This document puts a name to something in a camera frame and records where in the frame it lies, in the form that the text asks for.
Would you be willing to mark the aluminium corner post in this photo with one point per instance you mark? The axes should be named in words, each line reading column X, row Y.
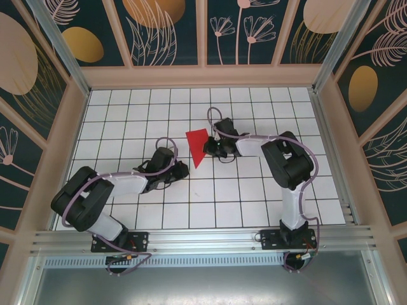
column 345, row 47
column 60, row 47

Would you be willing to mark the yellow power connector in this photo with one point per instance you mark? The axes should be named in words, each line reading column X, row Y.
column 299, row 256
column 129, row 256

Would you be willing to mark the grey metal sheet panel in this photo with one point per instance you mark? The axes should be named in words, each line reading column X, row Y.
column 206, row 286

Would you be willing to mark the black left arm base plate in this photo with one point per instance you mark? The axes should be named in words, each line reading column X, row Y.
column 140, row 238

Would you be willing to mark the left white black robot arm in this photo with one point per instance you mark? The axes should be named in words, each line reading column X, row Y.
column 105, row 227

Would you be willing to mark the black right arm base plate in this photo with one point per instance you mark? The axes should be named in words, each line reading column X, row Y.
column 270, row 238

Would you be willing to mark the red paper sheet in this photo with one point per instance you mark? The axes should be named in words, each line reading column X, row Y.
column 197, row 143

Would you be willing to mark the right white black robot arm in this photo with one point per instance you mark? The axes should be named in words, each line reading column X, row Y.
column 291, row 206

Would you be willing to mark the long aluminium mounting rail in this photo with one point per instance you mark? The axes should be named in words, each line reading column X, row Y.
column 206, row 239

